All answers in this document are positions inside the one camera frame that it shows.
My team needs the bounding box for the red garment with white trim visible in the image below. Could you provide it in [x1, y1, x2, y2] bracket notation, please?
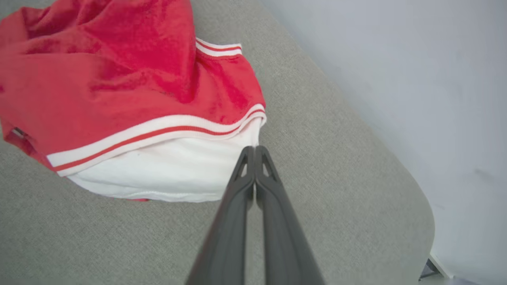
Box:
[0, 0, 267, 203]

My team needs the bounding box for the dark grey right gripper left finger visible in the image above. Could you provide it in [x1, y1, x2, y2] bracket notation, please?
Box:
[186, 146, 256, 285]

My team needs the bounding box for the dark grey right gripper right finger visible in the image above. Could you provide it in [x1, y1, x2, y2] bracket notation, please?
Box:
[255, 146, 325, 285]

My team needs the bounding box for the grey and white floor object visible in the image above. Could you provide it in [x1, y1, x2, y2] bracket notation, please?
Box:
[419, 253, 452, 282]

